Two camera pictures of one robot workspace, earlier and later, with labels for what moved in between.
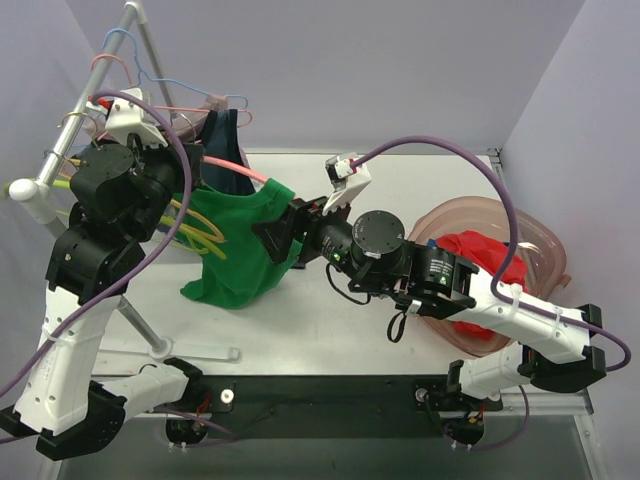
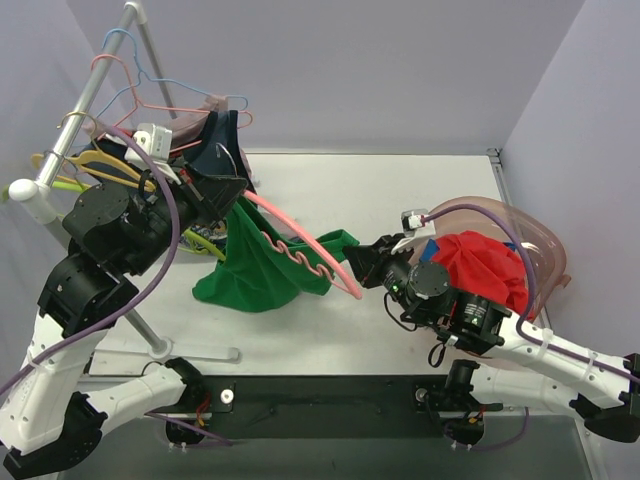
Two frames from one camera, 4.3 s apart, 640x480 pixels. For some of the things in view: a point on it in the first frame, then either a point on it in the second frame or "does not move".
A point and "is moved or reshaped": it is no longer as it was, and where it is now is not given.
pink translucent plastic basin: (540, 251) does not move
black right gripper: (304, 232) to (378, 262)
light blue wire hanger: (139, 71) does not move
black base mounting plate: (335, 406) does not move
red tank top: (489, 256) does not move
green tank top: (248, 263) is moved or reshaped
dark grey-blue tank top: (221, 140) does not move
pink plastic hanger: (218, 161) to (315, 268)
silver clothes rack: (30, 190) does not move
